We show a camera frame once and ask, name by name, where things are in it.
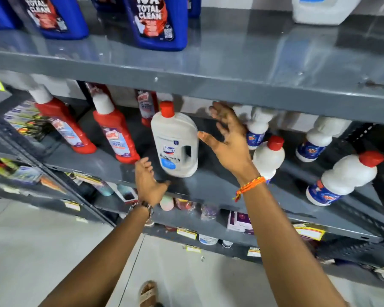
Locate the person's right hand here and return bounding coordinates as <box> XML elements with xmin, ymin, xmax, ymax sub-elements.
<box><xmin>197</xmin><ymin>101</ymin><xmax>260</xmax><ymax>186</ymax></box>

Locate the person's left hand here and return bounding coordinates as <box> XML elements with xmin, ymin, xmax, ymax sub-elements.
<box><xmin>134</xmin><ymin>157</ymin><xmax>171</xmax><ymax>207</ymax></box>

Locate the person's right forearm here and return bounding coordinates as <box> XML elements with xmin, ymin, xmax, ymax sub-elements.
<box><xmin>242</xmin><ymin>181</ymin><xmax>349</xmax><ymax>307</ymax></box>

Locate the person's left forearm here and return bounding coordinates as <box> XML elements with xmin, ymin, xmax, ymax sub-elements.
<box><xmin>39</xmin><ymin>204</ymin><xmax>151</xmax><ymax>307</ymax></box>

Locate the pink round container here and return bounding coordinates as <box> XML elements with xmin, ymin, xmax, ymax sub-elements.
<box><xmin>159</xmin><ymin>195</ymin><xmax>175</xmax><ymax>211</ymax></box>

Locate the silver wristwatch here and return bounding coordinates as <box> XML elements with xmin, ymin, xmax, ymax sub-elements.
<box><xmin>129</xmin><ymin>201</ymin><xmax>154</xmax><ymax>221</ymax></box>

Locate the white jug with red cap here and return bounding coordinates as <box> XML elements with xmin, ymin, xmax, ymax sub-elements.
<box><xmin>151</xmin><ymin>101</ymin><xmax>199</xmax><ymax>178</ymax></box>

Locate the small white bottle red cap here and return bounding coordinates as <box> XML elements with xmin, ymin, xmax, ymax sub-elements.
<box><xmin>252</xmin><ymin>135</ymin><xmax>286</xmax><ymax>184</ymax></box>

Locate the red bottle with white cap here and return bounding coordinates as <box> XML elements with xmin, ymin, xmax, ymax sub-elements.
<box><xmin>28</xmin><ymin>86</ymin><xmax>97</xmax><ymax>155</ymax></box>
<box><xmin>92</xmin><ymin>93</ymin><xmax>141</xmax><ymax>165</ymax></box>
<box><xmin>137</xmin><ymin>90</ymin><xmax>159</xmax><ymax>128</ymax></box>

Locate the grey metal shelf rack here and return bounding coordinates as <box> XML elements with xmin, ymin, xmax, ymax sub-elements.
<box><xmin>0</xmin><ymin>6</ymin><xmax>384</xmax><ymax>293</ymax></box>

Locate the purple and white box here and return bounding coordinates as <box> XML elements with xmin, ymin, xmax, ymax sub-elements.
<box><xmin>227</xmin><ymin>210</ymin><xmax>254</xmax><ymax>236</ymax></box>

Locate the brown sandal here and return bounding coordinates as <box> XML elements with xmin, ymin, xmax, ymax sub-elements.
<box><xmin>139</xmin><ymin>280</ymin><xmax>159</xmax><ymax>307</ymax></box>

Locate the blue detergent bottle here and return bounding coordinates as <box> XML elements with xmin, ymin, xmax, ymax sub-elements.
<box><xmin>123</xmin><ymin>0</ymin><xmax>189</xmax><ymax>52</ymax></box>
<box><xmin>0</xmin><ymin>0</ymin><xmax>21</xmax><ymax>30</ymax></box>
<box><xmin>90</xmin><ymin>0</ymin><xmax>128</xmax><ymax>14</ymax></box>
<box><xmin>188</xmin><ymin>0</ymin><xmax>202</xmax><ymax>19</ymax></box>
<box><xmin>17</xmin><ymin>0</ymin><xmax>90</xmax><ymax>41</ymax></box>

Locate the large white bottle red cap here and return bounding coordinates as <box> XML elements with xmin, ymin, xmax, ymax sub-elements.
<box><xmin>306</xmin><ymin>151</ymin><xmax>384</xmax><ymax>207</ymax></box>

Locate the stack of colourful flat boxes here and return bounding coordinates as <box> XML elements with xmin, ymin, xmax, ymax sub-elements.
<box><xmin>3</xmin><ymin>100</ymin><xmax>53</xmax><ymax>142</ymax></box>

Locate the white jug with blue label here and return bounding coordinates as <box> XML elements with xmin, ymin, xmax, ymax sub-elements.
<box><xmin>291</xmin><ymin>0</ymin><xmax>364</xmax><ymax>26</ymax></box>

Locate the orange thread bracelet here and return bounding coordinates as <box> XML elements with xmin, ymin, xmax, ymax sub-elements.
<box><xmin>233</xmin><ymin>176</ymin><xmax>266</xmax><ymax>203</ymax></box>

